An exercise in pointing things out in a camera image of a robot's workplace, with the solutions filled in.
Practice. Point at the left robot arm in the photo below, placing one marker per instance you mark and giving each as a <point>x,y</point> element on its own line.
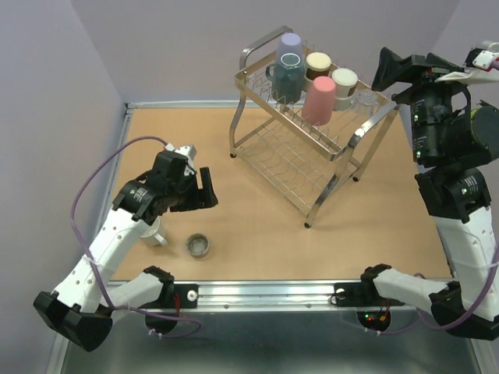
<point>79,308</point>

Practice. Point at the purple plastic cup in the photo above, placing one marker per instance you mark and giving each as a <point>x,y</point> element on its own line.
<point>289,43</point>

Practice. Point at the clear glass cup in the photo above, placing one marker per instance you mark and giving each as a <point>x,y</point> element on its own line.
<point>366,103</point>

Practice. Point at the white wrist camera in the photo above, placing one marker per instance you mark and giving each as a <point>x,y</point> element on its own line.
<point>480,67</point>
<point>188,151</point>

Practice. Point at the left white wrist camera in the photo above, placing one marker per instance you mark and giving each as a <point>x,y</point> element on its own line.
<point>188,151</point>

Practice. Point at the metal wire dish rack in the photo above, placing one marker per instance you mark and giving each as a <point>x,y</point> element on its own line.
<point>305,163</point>

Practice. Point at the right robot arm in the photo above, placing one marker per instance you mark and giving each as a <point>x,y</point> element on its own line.
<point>451,145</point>

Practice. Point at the steel-lined brown white cup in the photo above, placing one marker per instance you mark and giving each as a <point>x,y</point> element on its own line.
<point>317,64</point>

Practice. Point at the grey ceramic mug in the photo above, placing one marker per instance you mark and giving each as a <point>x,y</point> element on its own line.
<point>287,78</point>

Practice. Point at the small grey metal cup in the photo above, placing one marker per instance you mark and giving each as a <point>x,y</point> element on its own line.
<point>197,245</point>

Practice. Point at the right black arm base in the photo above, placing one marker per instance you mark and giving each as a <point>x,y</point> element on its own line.
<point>357,294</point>

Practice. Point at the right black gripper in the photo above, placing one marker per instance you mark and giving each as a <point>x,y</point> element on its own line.
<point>392,67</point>

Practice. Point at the white ceramic mug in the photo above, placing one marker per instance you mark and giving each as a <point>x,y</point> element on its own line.
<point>155,235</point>

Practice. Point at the aluminium front rail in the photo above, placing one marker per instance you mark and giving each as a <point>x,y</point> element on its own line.
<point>238,296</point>

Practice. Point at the red plastic cup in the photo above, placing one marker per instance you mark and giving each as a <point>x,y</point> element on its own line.
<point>320,101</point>

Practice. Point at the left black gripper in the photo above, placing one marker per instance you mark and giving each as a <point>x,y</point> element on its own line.
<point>203,198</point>

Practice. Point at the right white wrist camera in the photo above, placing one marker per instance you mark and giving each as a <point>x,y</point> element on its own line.
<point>480,67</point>

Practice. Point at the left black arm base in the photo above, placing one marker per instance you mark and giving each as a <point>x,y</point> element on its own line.
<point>183,298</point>

